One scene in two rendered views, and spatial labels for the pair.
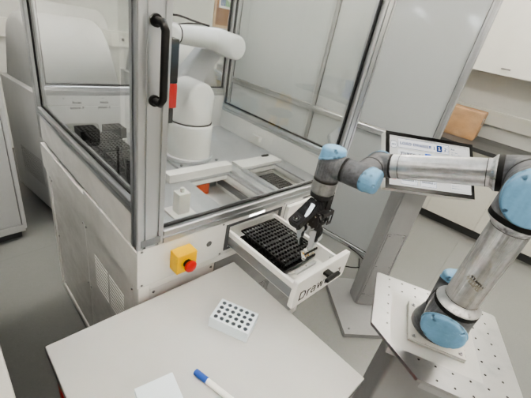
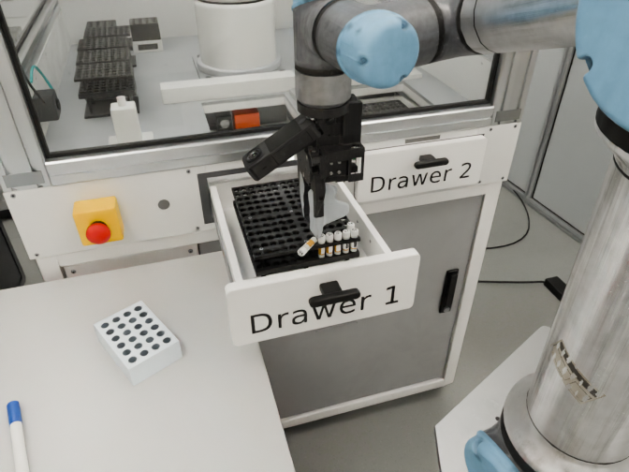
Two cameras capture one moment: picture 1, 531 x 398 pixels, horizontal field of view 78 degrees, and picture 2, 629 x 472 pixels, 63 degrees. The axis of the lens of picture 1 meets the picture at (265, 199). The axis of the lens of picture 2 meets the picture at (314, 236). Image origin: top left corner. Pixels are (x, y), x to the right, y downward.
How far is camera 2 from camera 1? 0.67 m
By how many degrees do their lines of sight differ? 29
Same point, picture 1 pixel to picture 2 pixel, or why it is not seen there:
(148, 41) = not seen: outside the picture
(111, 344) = not seen: outside the picture
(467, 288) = (553, 384)
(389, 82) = not seen: outside the picture
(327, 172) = (301, 41)
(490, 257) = (598, 282)
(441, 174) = (570, 11)
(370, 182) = (355, 50)
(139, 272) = (22, 230)
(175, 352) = (17, 366)
